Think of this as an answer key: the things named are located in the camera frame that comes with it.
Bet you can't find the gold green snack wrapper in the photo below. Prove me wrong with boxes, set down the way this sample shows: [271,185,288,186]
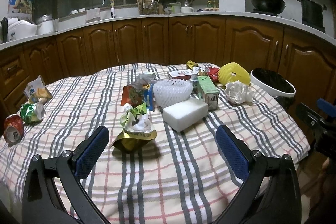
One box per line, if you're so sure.
[111,102,157,153]

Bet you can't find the yellow foam fruit net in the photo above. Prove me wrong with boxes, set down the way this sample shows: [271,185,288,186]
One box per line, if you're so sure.
[218,62,251,85]

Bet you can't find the white tissue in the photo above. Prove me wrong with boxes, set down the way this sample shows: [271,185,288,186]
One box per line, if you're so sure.
[224,81,255,105]

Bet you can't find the cartoon chef snack wrapper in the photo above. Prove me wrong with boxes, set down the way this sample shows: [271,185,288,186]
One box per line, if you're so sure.
[191,66,208,81]

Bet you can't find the white foam block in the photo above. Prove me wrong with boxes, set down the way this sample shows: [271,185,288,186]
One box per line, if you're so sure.
[162,98,208,132]

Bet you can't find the crushed green can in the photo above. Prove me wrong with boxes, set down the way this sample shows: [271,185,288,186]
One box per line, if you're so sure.
[20,102,45,124]

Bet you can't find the red sauce packet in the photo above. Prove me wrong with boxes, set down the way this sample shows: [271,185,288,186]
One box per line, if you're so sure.
[207,67,220,83]

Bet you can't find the utensil drying rack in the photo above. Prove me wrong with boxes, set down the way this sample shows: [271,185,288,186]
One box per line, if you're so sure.
[137,0,164,15]

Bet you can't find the white foam fruit net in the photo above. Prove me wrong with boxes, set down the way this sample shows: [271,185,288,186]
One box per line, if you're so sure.
[153,79,193,108]

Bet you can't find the white blue milk carton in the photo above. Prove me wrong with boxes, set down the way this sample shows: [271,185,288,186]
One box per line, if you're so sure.
[23,75,53,104]

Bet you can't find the red white 1928 box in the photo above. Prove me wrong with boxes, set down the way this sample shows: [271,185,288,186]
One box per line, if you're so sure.
[167,69,193,81]

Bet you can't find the wooden lower cabinets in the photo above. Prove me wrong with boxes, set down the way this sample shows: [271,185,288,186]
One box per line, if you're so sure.
[1,15,335,118]

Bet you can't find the orange blue snack bag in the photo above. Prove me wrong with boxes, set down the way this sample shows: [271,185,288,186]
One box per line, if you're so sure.
[121,84,154,111]

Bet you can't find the green drink carton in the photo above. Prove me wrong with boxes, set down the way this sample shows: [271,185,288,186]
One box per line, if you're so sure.
[197,76,219,111]

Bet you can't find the crushed red can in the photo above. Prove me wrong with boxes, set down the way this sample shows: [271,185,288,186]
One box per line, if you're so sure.
[3,114,24,145]

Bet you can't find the yellow snack wrapper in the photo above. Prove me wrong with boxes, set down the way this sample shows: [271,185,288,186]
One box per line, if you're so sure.
[186,60,198,70]

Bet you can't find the silver wrapper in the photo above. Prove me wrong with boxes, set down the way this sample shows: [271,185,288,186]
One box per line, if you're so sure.
[136,72,157,86]

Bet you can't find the black stock pot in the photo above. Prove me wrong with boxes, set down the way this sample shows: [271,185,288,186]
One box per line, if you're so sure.
[296,0,327,33]

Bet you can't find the plaid tablecloth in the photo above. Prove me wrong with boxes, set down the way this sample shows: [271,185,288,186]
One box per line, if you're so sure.
[1,63,310,223]

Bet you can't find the black wok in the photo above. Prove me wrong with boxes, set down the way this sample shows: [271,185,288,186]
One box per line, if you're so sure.
[250,0,285,16]

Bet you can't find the white mug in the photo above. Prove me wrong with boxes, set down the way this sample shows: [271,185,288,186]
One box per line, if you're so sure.
[181,6,194,13]

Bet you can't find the white trash bin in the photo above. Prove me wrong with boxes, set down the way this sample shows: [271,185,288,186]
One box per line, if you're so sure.
[250,68,296,98]

